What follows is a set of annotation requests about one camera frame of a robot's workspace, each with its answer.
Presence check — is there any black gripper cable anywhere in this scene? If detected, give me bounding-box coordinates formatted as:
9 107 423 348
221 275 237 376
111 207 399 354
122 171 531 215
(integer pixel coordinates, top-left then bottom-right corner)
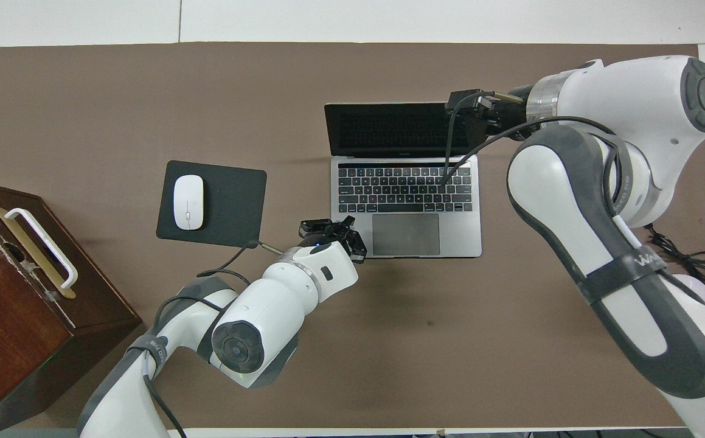
197 240 283 287
440 90 624 203

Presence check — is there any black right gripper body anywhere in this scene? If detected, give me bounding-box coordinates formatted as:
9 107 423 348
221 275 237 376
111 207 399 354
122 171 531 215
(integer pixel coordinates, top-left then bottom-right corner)
479 85 533 141

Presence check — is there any dark brown wooden box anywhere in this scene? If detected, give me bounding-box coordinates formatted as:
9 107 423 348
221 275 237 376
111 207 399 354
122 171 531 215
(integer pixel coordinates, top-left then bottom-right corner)
0 178 143 436

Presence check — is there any silver laptop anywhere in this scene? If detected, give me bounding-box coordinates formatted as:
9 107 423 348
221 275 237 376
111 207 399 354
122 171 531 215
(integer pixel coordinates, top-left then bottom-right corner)
324 102 484 259

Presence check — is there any white computer mouse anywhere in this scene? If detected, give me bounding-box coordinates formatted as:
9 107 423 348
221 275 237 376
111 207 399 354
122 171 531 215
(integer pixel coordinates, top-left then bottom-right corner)
173 175 205 231

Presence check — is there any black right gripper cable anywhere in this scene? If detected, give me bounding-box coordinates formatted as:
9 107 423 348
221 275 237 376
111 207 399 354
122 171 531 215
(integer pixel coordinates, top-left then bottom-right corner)
440 90 624 203

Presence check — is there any black lamp power cable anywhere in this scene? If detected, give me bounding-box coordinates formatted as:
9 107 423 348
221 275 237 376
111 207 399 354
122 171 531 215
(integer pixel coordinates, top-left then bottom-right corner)
644 223 705 287

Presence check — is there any black mouse pad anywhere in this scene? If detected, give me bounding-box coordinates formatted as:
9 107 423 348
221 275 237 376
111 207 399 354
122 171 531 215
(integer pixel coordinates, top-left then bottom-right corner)
156 160 268 249

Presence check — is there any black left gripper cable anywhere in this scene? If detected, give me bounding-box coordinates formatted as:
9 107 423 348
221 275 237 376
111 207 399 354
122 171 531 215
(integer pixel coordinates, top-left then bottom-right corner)
197 240 283 287

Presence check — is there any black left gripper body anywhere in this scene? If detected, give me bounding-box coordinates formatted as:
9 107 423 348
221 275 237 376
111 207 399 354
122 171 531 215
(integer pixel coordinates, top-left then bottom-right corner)
303 228 353 249

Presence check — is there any brown table mat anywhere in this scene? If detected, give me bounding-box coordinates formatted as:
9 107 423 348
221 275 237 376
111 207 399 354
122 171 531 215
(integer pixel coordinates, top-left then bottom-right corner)
0 42 705 430

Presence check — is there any white box handle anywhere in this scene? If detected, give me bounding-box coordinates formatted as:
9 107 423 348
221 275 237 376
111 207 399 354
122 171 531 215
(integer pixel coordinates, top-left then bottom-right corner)
4 207 78 289

